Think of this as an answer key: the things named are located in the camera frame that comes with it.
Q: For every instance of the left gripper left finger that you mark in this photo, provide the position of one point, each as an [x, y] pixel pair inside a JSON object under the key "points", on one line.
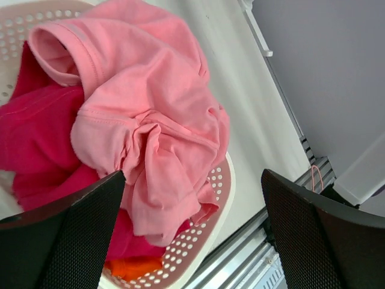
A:
{"points": [[62, 244]]}

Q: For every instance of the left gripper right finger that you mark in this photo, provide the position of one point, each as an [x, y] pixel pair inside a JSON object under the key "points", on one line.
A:
{"points": [[323, 243]]}

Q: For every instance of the orange t shirt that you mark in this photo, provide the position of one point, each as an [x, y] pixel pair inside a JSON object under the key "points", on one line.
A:
{"points": [[134, 267]]}

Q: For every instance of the magenta t shirt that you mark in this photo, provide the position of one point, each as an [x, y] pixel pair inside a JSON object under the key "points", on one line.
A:
{"points": [[35, 138]]}

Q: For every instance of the pink garment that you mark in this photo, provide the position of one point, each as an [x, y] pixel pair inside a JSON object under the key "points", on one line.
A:
{"points": [[148, 110]]}

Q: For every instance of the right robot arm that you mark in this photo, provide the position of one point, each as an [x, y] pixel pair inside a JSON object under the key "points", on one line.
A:
{"points": [[362, 180]]}

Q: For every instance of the pink hanger on floor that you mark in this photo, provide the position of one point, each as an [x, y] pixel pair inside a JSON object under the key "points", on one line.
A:
{"points": [[316, 178]]}

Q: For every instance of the white perforated plastic basket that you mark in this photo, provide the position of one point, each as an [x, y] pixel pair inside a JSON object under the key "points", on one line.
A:
{"points": [[187, 251]]}

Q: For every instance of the metal clothes rack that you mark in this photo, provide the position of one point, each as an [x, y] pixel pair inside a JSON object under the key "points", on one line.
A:
{"points": [[246, 7]]}

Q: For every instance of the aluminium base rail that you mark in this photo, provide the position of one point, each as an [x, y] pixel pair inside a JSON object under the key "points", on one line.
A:
{"points": [[245, 258]]}

